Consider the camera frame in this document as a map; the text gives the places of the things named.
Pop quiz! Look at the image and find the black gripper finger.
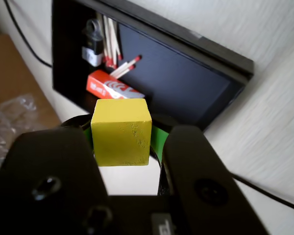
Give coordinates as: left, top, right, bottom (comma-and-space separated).
148, 114, 270, 235
0, 114, 118, 235

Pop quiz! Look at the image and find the yellow wooden cube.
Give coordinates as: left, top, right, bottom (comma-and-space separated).
90, 97, 153, 167

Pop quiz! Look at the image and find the black cardboard box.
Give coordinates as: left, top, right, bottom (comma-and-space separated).
51, 0, 247, 134

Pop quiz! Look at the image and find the clear plastic bag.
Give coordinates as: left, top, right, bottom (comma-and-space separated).
0, 94, 49, 172

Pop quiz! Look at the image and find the red white matchbox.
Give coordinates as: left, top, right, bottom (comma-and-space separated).
85, 70, 146, 100

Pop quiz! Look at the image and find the large brown cardboard carton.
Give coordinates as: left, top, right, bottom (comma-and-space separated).
0, 33, 62, 130

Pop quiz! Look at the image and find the small black silver padlock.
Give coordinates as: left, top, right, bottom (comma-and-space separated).
81, 19, 104, 67

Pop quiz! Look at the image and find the smooth black power cable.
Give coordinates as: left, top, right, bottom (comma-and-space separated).
3, 0, 294, 214

